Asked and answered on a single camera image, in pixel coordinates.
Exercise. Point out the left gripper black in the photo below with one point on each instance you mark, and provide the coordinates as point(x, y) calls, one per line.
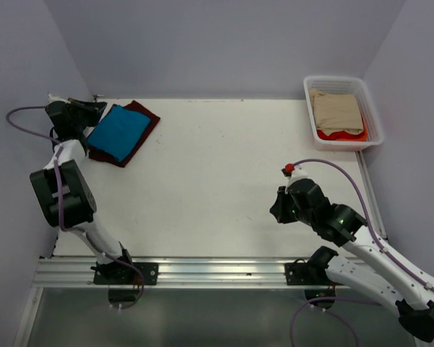
point(93, 110)

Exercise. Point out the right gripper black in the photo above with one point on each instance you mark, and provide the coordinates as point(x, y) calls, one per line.
point(278, 207)

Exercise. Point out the blue t shirt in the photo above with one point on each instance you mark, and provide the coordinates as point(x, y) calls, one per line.
point(121, 132)

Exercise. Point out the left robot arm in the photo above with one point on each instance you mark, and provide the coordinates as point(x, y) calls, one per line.
point(63, 193)

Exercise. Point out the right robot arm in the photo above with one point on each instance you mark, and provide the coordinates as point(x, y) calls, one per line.
point(388, 278)

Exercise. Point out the folded maroon t shirt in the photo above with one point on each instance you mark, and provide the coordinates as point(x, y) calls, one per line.
point(137, 133)

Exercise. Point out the red orange t shirt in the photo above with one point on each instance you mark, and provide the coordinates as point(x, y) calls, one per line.
point(341, 128)

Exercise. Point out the white plastic basket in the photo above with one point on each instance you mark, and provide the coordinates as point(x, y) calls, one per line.
point(346, 85)

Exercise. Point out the beige folded t shirt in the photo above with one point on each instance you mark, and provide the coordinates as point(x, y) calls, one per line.
point(328, 105)

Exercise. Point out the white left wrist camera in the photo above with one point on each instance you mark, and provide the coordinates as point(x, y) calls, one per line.
point(52, 98)

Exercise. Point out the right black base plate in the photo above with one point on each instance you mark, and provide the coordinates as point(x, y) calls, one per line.
point(301, 273)

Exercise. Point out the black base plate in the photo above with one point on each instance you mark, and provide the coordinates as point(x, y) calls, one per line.
point(137, 273)
point(301, 273)

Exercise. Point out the aluminium mounting rail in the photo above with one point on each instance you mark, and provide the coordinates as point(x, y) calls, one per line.
point(173, 272)

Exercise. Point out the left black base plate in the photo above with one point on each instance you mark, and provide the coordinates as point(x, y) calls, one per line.
point(137, 273)

